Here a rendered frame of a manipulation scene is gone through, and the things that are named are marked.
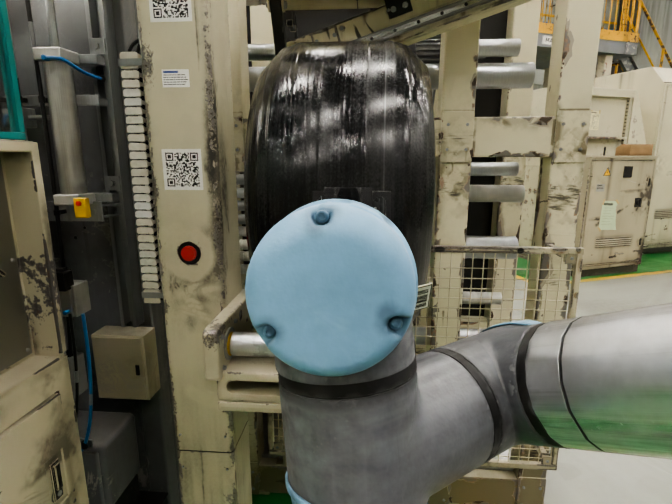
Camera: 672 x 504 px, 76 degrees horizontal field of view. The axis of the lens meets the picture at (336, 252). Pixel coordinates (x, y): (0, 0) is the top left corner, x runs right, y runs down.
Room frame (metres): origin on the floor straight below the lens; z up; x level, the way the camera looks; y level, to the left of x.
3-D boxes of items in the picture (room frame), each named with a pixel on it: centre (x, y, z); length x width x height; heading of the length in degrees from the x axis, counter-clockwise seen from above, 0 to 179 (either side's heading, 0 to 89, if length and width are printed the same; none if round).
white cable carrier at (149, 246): (0.86, 0.37, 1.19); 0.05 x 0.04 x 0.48; 175
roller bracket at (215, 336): (0.90, 0.20, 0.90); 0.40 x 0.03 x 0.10; 175
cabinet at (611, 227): (4.73, -2.84, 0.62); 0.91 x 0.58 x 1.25; 108
